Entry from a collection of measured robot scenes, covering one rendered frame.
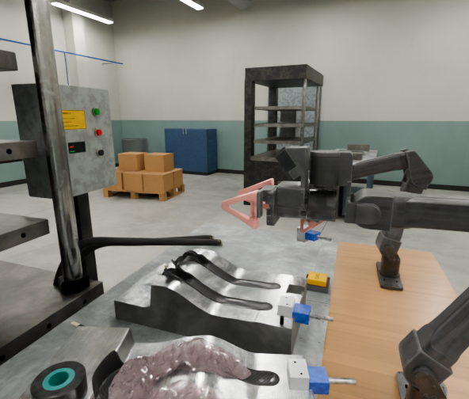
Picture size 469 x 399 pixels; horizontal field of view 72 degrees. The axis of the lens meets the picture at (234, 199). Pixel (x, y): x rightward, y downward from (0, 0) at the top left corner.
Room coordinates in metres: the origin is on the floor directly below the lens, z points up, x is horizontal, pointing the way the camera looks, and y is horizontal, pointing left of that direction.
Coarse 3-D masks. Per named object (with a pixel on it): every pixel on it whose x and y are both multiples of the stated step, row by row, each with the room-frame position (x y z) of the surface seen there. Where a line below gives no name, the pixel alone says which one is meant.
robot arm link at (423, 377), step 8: (416, 368) 0.48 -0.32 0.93; (424, 368) 0.47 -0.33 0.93; (416, 376) 0.47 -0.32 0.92; (424, 376) 0.46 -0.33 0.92; (432, 376) 0.46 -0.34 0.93; (416, 384) 0.47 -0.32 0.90; (424, 384) 0.46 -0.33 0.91; (432, 384) 0.46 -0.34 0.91; (440, 384) 0.49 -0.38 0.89; (424, 392) 0.47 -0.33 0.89; (432, 392) 0.46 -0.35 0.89; (440, 392) 0.46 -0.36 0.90
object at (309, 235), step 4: (304, 228) 1.16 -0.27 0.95; (300, 232) 1.16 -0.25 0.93; (304, 232) 1.15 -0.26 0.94; (308, 232) 1.15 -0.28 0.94; (312, 232) 1.15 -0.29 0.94; (316, 232) 1.15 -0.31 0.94; (300, 236) 1.16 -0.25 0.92; (304, 236) 1.15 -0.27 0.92; (308, 236) 1.14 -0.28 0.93; (312, 236) 1.13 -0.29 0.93; (316, 236) 1.13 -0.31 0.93; (320, 236) 1.13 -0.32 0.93; (300, 240) 1.16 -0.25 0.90; (304, 240) 1.15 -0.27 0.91; (308, 240) 1.17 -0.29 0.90; (312, 240) 1.13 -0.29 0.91; (316, 240) 1.13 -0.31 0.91; (328, 240) 1.10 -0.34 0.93
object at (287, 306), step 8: (288, 296) 0.73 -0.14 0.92; (280, 304) 0.70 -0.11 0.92; (288, 304) 0.70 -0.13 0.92; (296, 304) 0.72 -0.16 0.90; (280, 312) 0.69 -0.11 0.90; (288, 312) 0.69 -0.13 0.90; (296, 312) 0.68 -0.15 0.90; (304, 312) 0.68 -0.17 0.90; (296, 320) 0.68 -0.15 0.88; (304, 320) 0.68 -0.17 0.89; (328, 320) 0.67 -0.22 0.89
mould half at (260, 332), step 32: (160, 288) 0.76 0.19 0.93; (192, 288) 0.77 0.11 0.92; (224, 288) 0.83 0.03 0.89; (256, 288) 0.83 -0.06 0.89; (128, 320) 0.79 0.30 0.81; (160, 320) 0.76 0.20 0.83; (192, 320) 0.73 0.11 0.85; (224, 320) 0.70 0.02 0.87; (256, 320) 0.67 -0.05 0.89; (288, 320) 0.67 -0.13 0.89; (256, 352) 0.67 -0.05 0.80; (288, 352) 0.64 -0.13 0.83
